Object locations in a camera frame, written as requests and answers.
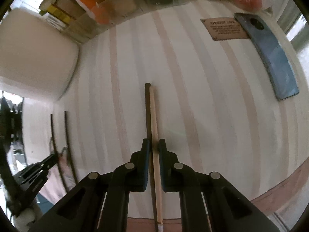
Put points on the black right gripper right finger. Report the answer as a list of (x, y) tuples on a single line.
[(208, 202)]

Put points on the striped cat placemat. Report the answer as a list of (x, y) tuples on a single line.
[(215, 106)]

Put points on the brown label patch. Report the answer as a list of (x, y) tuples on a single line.
[(224, 28)]

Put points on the blue smartphone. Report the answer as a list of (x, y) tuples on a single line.
[(278, 67)]

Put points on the white cylindrical utensil holder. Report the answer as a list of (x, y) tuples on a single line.
[(37, 61)]

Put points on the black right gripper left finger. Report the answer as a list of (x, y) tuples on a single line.
[(99, 202)]

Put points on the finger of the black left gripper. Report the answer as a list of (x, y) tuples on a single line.
[(30, 181)]

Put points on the clear condiment organizer bin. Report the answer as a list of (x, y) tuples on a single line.
[(82, 20)]

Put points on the light wooden chopstick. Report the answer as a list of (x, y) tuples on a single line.
[(156, 164)]

